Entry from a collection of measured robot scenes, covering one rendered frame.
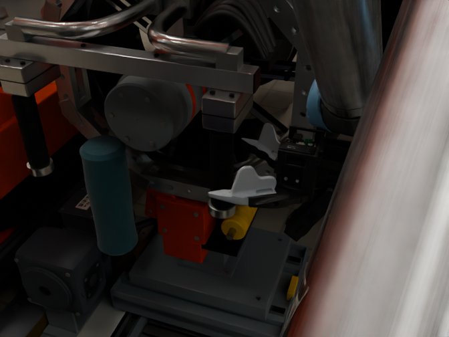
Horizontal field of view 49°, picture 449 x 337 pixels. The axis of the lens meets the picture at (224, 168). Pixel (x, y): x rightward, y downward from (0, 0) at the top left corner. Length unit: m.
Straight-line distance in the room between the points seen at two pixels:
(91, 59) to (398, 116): 0.63
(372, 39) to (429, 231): 0.33
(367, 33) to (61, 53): 0.49
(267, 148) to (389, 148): 0.59
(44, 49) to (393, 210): 0.70
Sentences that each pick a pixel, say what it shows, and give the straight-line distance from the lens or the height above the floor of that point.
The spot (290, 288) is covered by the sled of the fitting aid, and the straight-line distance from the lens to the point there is 1.45.
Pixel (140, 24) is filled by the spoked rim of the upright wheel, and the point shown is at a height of 0.92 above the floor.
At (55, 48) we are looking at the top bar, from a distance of 0.81.
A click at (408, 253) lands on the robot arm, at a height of 1.14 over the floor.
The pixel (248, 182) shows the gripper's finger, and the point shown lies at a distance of 0.66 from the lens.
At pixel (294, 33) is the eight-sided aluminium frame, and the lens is 0.85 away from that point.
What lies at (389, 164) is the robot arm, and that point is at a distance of 0.18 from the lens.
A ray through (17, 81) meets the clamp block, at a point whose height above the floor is 0.93.
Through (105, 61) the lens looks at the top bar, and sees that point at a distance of 0.76.
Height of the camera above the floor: 1.25
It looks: 35 degrees down
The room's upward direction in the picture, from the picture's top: straight up
